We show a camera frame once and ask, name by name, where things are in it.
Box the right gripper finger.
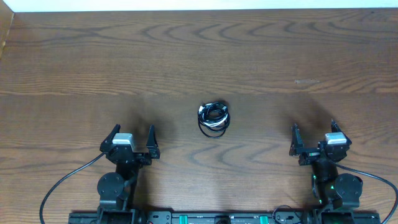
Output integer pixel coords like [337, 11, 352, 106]
[331, 119, 350, 143]
[289, 124, 303, 156]

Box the wooden side panel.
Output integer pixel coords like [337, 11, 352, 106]
[0, 0, 14, 55]

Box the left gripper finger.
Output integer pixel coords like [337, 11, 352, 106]
[100, 124, 121, 149]
[146, 125, 160, 159]

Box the white cable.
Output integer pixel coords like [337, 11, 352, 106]
[198, 104, 229, 128]

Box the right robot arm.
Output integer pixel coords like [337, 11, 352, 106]
[289, 121, 363, 223]

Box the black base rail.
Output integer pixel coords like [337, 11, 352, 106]
[68, 210, 382, 224]

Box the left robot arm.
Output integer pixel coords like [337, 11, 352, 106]
[96, 124, 160, 224]

